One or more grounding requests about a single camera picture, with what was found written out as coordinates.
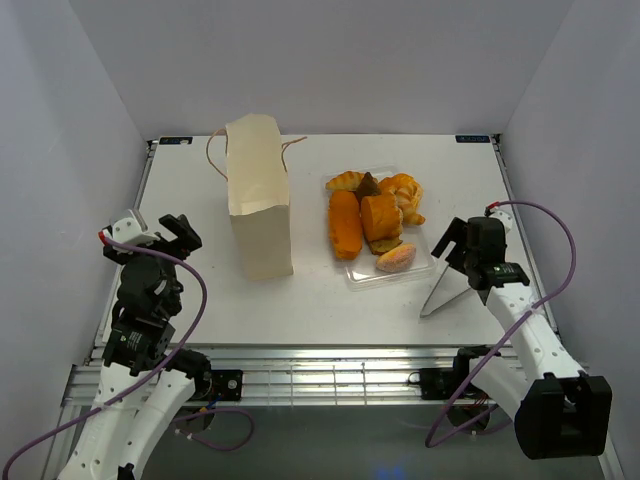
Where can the ridged orange roll bread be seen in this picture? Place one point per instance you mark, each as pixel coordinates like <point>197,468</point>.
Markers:
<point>381,217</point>

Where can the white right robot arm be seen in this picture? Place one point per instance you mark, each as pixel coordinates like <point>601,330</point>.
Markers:
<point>557,408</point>

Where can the small croissant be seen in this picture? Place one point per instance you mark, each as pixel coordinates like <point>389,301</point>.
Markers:
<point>347,181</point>

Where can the aluminium frame rail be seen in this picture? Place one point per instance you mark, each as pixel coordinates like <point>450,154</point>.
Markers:
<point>297,377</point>

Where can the pink sugared bun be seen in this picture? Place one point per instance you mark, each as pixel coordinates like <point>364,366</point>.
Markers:
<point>397,259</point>

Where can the long orange bread loaf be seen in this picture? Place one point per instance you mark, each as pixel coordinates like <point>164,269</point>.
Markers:
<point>344,223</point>

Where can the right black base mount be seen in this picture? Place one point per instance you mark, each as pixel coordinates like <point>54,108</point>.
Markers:
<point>439,383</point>

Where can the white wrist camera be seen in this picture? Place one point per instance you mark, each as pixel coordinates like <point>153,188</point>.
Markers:
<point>494,210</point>
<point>128,228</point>

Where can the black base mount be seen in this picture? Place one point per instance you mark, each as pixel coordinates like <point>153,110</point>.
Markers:
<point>439,383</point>
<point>222,385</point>

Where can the orange twisted ring bread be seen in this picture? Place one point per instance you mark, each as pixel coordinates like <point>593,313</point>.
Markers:
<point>408,193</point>

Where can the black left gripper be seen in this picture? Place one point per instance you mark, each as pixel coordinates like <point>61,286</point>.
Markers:
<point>180,227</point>

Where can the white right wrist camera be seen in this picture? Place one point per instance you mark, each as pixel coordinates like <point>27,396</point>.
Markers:
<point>494,210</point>

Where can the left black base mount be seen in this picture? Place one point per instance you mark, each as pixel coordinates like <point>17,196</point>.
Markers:
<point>222,385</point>

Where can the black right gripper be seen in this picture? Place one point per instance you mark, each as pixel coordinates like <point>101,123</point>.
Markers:
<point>454,233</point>

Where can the left blue table label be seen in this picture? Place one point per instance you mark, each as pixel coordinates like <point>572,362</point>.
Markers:
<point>175,140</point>

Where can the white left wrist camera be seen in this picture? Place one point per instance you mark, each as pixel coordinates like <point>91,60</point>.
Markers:
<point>128,228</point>

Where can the dark brown bread piece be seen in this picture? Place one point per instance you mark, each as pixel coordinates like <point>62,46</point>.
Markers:
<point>367,187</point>

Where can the clear plastic tray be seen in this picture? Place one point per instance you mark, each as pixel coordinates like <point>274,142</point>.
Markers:
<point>361,273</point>

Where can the blue table label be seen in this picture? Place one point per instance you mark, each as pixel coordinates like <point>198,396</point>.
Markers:
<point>175,140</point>
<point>473,139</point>

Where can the right blue table label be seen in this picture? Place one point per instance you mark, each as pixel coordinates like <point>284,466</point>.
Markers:
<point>473,139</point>

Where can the white paper bag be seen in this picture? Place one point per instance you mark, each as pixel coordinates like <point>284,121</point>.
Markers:
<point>258,195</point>

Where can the metal tongs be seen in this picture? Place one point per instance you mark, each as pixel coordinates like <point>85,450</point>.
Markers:
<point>447,285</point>

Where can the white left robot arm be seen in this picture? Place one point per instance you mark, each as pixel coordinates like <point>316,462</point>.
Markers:
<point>143,381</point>

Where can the speckled bread slice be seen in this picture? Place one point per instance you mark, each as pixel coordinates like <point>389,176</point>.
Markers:
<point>382,246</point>

